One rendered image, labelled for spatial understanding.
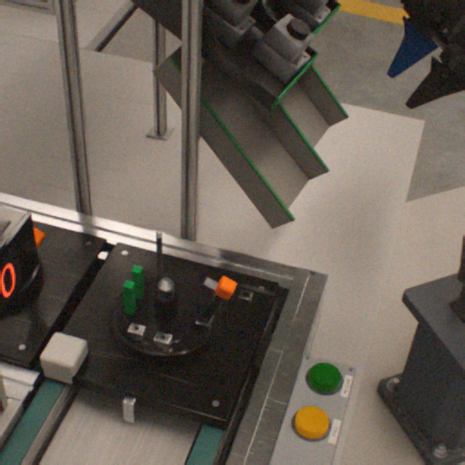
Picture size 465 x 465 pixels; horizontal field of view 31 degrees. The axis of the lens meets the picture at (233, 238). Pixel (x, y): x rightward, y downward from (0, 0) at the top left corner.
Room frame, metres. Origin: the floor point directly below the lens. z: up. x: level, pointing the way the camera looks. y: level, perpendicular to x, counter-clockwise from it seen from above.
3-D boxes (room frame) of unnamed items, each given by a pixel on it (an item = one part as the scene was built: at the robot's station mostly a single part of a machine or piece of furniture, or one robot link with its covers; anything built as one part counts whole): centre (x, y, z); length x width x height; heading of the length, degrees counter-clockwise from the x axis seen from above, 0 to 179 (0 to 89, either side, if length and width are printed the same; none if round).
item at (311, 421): (0.57, -0.11, 0.96); 0.04 x 0.04 x 0.02
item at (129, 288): (0.71, 0.13, 1.01); 0.01 x 0.01 x 0.05; 75
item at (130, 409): (0.59, 0.11, 0.95); 0.01 x 0.01 x 0.04; 75
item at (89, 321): (0.71, 0.08, 0.96); 0.24 x 0.24 x 0.02; 75
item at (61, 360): (0.64, 0.20, 0.97); 0.05 x 0.05 x 0.04; 75
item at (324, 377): (0.64, -0.13, 0.96); 0.04 x 0.04 x 0.02
